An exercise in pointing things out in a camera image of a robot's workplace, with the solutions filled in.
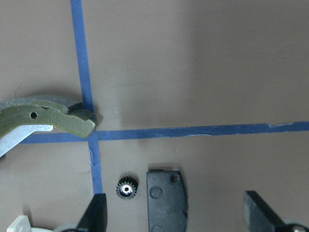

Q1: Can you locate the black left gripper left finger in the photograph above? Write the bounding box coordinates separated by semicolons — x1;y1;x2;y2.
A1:
76;193;107;232

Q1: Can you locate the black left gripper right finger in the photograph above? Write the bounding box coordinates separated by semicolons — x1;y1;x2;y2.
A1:
243;190;286;232

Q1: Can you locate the black bearing gear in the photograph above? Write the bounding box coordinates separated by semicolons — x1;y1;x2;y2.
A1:
116;172;139;200

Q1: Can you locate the black brake pad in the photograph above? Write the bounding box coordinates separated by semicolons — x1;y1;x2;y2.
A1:
146;169;188;232

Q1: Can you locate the olive metal brake shoe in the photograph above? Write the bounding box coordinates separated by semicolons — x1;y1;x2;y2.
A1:
0;96;97;158

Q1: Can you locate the white curved plastic bracket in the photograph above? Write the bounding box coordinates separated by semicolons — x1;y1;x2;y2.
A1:
6;215;31;232

